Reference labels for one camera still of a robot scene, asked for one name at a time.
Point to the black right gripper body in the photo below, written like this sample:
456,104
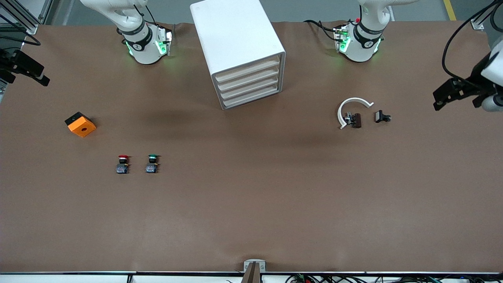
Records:
11,64

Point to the white plastic drawer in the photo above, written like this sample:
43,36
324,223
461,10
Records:
249,96
248,88
247,70
247,79

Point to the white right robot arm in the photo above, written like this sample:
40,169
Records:
141,43

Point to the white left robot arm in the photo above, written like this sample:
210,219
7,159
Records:
361,43

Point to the red push button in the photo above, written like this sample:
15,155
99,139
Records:
122,168

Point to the green push button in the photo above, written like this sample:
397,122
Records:
151,168

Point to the white plastic drawer cabinet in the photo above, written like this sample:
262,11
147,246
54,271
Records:
232,35

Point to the orange box with hole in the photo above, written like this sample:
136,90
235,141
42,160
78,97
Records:
82,127

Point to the white semicircular pipe clamp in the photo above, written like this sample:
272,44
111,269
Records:
353,100

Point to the aluminium profile frame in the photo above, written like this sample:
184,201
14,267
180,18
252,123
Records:
31,28
477,24

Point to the black square push button switch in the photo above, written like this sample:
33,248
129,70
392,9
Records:
379,116

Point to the white table edge rail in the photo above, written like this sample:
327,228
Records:
78,278

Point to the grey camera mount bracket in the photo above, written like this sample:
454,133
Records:
254,271

